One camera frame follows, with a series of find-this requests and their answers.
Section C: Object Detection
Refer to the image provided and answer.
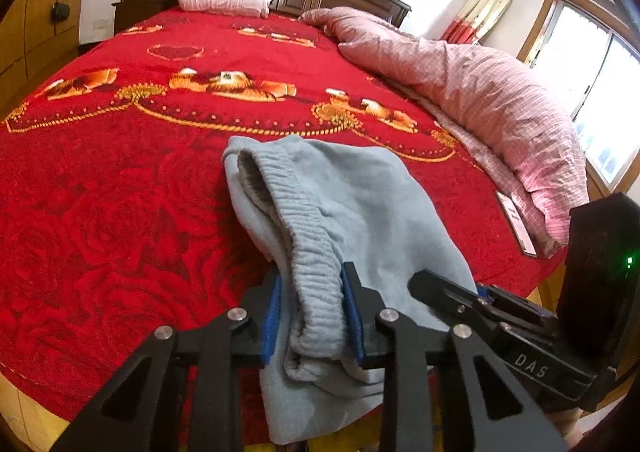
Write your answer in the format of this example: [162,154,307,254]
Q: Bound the grey sweatpants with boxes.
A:
[222,135,475,444]

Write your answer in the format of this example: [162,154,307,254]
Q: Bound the pink checked quilt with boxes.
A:
[300,6,588,257]

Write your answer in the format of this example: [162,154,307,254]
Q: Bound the small black hanging bag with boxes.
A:
[50,2,70,24]

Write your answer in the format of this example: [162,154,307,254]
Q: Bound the red rose blanket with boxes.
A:
[1,9,559,451]

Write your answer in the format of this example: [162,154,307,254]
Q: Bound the cream and red curtain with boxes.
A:
[440,0,512,44]

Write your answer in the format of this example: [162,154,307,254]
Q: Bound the black camera mount box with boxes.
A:
[556,193,639,411]

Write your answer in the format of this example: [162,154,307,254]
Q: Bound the wooden wardrobe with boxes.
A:
[1,0,81,108]

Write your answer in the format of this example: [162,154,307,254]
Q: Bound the dark wooden nightstand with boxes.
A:
[112,0,167,34]

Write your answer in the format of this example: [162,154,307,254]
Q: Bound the window with wooden frame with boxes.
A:
[518,0,639,197]

